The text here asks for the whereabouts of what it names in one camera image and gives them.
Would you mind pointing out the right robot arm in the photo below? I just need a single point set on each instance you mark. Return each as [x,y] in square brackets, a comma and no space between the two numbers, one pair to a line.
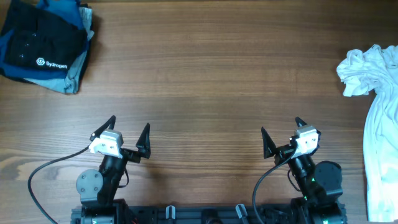
[319,184]

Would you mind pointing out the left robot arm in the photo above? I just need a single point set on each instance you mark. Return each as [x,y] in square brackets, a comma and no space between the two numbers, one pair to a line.
[97,188]

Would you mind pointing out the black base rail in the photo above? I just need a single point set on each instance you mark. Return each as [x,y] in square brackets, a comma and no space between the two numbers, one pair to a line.
[211,214]

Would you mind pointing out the black folded shirt with logo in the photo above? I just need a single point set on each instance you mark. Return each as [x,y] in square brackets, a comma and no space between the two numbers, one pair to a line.
[41,39]

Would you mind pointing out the white polo shirt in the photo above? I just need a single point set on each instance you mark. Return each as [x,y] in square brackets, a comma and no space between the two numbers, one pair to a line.
[362,72]

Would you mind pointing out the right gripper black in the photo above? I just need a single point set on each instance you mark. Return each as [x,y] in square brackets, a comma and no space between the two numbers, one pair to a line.
[284,152]

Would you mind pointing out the blue folded shirt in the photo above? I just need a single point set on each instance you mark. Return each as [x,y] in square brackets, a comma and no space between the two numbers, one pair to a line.
[69,11]

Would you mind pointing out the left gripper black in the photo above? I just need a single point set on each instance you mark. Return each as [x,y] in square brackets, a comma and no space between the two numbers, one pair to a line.
[142,146]

